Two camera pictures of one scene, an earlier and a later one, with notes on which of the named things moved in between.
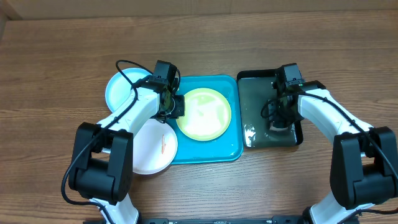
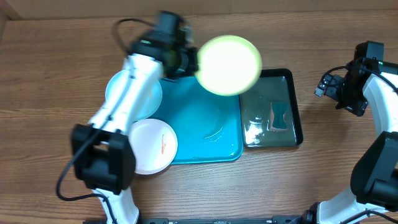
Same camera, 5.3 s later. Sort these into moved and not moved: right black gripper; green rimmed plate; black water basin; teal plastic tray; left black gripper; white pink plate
Moved: green rimmed plate; left black gripper; right black gripper
Not moved: black water basin; white pink plate; teal plastic tray
